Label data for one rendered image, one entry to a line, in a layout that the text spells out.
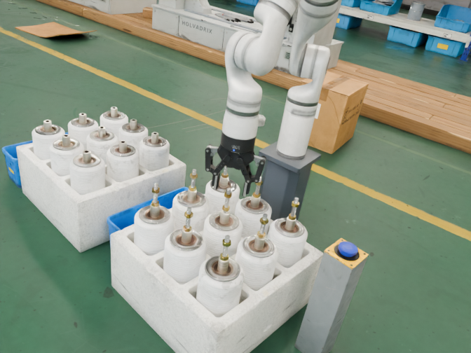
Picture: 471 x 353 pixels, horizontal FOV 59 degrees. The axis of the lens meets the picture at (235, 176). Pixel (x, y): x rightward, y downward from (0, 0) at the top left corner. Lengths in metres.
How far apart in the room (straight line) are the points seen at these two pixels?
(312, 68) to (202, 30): 2.25
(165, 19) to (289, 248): 2.82
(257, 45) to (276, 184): 0.59
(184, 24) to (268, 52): 2.68
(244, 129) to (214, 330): 0.41
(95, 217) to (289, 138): 0.61
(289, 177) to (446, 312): 0.60
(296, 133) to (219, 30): 2.10
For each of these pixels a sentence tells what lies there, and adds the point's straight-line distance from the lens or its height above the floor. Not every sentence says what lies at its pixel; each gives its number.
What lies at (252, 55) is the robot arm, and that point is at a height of 0.67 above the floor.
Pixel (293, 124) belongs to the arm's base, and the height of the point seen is 0.41.
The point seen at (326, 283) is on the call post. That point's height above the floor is 0.24.
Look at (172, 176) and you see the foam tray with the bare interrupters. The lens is 1.38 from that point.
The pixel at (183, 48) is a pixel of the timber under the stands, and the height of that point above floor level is 0.03.
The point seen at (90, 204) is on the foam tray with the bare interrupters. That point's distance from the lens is 1.24.
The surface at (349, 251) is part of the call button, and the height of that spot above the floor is 0.33.
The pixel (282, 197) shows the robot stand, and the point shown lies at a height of 0.18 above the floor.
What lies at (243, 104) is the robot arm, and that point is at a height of 0.57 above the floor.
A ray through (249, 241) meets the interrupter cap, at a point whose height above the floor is 0.25.
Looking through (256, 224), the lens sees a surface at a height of 0.22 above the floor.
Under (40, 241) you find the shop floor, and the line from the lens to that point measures 1.38.
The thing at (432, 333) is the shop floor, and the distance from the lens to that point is 1.33.
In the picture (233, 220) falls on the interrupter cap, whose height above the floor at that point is 0.25.
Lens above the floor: 0.87
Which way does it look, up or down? 30 degrees down
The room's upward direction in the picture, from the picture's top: 9 degrees clockwise
